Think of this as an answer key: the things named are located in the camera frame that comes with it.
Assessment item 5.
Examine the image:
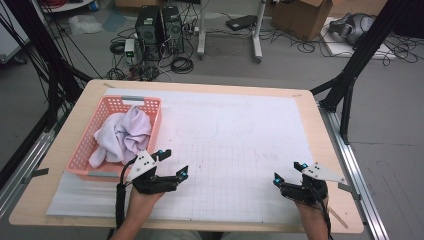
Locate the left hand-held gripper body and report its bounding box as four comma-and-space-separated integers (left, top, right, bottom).
126, 149, 178, 195

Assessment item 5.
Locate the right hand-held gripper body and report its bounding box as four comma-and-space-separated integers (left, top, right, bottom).
280, 162, 348, 206

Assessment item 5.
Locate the lilac printed towel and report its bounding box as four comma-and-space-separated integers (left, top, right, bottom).
88, 104, 153, 169

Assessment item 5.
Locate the pink plastic basket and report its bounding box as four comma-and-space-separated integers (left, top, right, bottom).
65, 94, 163, 183

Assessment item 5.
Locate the person's right hand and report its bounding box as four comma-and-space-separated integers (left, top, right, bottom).
294, 198, 329, 231

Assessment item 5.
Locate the person's left hand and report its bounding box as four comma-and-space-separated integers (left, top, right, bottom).
124, 186, 164, 229

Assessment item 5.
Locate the beige tape strip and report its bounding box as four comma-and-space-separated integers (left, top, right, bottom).
328, 206, 349, 230

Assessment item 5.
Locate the white grid mat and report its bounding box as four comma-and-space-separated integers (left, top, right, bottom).
46, 87, 316, 225

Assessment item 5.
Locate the small white power unit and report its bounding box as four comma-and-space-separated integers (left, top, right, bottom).
124, 38, 136, 64

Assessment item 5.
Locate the large black computer tower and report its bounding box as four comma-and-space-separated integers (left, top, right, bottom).
134, 5, 164, 62

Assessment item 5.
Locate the white floor board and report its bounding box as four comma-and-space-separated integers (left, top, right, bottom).
320, 16, 398, 61

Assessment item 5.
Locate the slim black computer tower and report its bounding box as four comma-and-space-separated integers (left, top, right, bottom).
162, 5, 185, 55

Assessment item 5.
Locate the white metal stand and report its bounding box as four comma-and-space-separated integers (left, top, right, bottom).
196, 0, 268, 64

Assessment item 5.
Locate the brown cardboard box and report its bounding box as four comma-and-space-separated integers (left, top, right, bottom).
270, 0, 334, 42

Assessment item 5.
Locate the clear plastic bag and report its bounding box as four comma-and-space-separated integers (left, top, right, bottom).
68, 14, 104, 36

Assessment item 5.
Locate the flat black device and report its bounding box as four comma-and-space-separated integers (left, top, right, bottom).
225, 14, 258, 32

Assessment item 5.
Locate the white round table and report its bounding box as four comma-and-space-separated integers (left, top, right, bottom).
39, 0, 96, 14

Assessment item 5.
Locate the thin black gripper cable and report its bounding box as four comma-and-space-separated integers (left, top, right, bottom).
311, 186, 335, 240

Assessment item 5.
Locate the grey metal bracket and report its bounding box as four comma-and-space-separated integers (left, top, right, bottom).
30, 167, 50, 178
337, 182, 362, 201

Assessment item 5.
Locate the aluminium rail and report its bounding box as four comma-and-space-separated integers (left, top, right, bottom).
318, 103, 389, 240
0, 129, 56, 218

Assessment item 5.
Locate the coiled black floor cable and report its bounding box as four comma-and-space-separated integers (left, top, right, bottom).
170, 56, 195, 75

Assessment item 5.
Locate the black frame post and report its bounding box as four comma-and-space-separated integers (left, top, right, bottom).
0, 0, 93, 191
309, 0, 424, 145

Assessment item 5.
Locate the tangle of black floor cables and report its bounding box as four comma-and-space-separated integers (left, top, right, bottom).
259, 28, 421, 67

